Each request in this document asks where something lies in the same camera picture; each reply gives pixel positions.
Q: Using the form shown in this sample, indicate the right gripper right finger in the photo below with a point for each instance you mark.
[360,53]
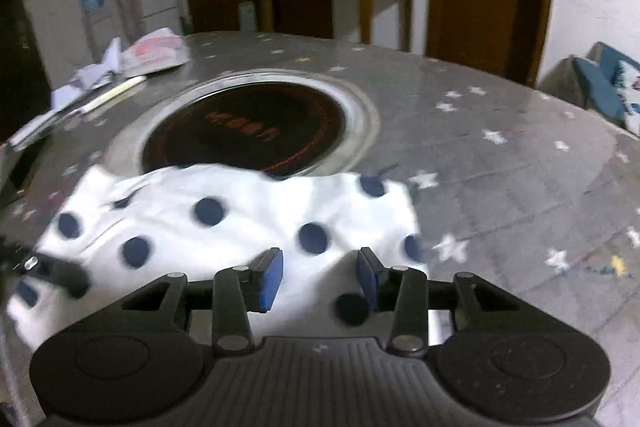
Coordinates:
[400,291]

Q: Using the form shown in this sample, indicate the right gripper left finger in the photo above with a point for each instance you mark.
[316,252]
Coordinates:
[241,290]

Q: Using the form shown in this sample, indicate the white navy polka-dot shorts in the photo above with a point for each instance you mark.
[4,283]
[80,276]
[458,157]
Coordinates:
[200,220]

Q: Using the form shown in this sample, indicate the round induction cooktop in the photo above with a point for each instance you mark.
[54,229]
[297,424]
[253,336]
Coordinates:
[278,121]

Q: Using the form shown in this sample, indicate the crumpled white paper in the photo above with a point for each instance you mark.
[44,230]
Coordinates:
[90,77]

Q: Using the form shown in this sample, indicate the white pen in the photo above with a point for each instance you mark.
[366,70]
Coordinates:
[110,95]

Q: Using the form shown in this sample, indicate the pink white tissue pack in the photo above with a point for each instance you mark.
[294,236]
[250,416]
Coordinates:
[159,50]

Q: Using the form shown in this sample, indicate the water dispenser with bottle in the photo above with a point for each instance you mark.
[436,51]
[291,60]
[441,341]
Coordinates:
[98,21]

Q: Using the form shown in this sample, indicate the blue sofa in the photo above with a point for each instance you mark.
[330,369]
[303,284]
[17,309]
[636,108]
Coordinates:
[588,82]

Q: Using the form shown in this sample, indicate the butterfly print pillow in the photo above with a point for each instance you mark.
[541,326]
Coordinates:
[627,84]

